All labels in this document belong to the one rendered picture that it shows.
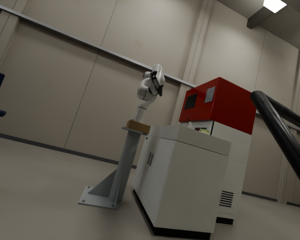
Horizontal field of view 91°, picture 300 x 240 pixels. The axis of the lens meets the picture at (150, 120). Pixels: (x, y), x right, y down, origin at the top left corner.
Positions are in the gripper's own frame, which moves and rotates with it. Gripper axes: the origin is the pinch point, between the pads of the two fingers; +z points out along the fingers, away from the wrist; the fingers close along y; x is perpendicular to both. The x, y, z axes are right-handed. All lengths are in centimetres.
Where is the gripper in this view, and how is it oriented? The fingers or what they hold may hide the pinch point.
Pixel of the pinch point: (157, 79)
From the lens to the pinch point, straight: 90.0
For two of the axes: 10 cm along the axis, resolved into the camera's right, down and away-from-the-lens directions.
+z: 1.1, -1.6, -9.8
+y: -3.9, -9.1, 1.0
